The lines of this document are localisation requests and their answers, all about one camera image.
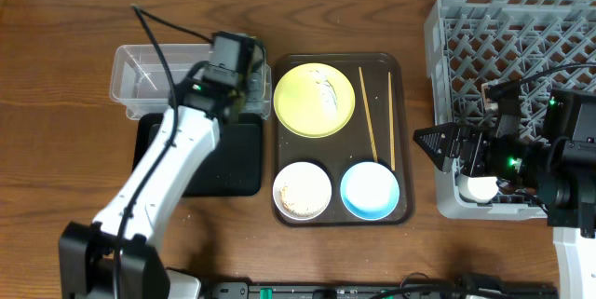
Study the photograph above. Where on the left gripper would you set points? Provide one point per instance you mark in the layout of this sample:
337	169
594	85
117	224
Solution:
254	83

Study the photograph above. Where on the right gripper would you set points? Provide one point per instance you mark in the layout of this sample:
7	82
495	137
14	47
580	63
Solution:
477	162

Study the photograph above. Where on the dark brown serving tray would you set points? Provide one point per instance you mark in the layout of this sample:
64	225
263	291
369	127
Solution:
351	145

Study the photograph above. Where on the grey dishwasher rack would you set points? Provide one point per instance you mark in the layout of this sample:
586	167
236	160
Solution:
472	42

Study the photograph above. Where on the clear plastic bin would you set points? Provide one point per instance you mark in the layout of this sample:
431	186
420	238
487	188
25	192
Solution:
140	83

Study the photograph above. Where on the white cup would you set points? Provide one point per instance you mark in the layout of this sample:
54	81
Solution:
477	189

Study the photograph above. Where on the rice and food scraps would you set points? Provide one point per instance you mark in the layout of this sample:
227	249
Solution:
301	200

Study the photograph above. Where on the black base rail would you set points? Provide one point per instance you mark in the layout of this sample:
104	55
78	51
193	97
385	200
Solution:
242	290

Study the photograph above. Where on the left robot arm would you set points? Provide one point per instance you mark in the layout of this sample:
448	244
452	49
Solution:
116	256

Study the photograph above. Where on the black plastic tray bin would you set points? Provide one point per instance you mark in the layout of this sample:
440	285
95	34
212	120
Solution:
234	167

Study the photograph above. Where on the white bowl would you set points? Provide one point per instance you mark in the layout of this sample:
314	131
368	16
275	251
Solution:
302	173

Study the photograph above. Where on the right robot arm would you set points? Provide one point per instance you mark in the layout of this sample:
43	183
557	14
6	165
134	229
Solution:
561	171

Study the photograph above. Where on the light blue bowl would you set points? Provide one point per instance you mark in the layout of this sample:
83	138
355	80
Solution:
370	191

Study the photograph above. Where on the right wooden chopstick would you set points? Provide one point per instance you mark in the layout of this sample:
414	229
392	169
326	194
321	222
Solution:
391	122

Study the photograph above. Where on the white plastic wrap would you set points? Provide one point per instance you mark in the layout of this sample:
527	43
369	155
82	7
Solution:
325	91

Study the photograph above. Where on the left wooden chopstick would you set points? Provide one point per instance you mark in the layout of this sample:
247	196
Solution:
368	116

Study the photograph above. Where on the wooden chopstick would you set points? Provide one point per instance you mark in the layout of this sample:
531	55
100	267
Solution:
391	122
368	116

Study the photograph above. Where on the yellow plate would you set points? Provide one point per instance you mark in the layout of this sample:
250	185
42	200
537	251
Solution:
298	106

